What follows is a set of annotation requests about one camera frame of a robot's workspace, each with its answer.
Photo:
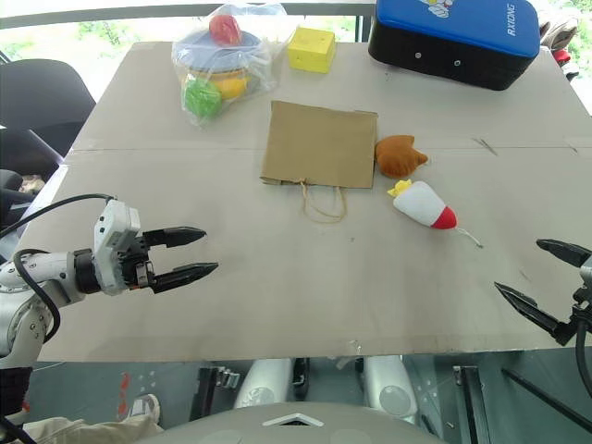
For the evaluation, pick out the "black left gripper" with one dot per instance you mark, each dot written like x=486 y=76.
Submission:
x=136 y=263

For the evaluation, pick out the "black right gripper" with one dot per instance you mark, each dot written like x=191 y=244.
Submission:
x=583 y=307

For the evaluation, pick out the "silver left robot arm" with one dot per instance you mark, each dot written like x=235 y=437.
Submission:
x=46 y=268

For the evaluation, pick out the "brown paper bag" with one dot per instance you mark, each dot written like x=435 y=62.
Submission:
x=319 y=143

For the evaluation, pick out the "clear plastic bag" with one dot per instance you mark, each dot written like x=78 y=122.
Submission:
x=263 y=69

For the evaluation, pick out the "black thin rod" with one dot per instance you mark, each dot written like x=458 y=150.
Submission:
x=546 y=395

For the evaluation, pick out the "black table clamp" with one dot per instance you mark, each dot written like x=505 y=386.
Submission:
x=210 y=393

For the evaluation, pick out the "white red plush toy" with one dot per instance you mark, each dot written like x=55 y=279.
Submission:
x=423 y=203

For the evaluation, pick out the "silver left robot leg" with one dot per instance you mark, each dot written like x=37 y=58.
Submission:
x=263 y=384

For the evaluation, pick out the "silver robot leg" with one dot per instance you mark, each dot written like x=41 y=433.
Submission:
x=263 y=384
x=388 y=384

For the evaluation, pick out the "green plush toy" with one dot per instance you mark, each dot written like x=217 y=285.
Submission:
x=201 y=96

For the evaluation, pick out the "silver robot torso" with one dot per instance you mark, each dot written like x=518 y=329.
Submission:
x=231 y=425

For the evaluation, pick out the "yellow orange plush toy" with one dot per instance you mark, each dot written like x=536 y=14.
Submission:
x=233 y=85

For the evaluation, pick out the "dark laptop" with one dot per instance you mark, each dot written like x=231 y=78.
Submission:
x=23 y=150

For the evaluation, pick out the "silver right robot leg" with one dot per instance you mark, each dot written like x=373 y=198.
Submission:
x=388 y=384

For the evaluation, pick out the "beige trousers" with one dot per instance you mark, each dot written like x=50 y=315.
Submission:
x=83 y=430

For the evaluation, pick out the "brown plush toy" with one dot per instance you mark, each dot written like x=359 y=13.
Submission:
x=395 y=155

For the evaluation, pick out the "blue round plush plate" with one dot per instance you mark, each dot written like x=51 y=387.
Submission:
x=213 y=55

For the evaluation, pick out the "black chair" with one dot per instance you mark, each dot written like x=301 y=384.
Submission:
x=37 y=92

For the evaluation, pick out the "red small item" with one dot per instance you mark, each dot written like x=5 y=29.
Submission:
x=562 y=54

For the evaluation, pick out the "yellow cheese cube plush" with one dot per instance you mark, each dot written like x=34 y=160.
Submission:
x=310 y=48

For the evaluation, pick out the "beige cloth item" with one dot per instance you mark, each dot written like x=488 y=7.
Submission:
x=557 y=34

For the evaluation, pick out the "blue and black case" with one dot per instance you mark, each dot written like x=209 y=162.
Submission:
x=453 y=28

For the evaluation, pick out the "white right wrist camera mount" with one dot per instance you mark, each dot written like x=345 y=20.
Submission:
x=587 y=269

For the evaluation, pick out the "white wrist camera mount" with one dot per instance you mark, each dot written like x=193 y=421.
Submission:
x=108 y=231
x=587 y=269

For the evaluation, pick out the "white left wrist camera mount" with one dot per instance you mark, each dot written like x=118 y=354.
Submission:
x=108 y=231

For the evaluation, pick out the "black table frame bar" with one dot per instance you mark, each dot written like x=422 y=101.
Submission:
x=476 y=407

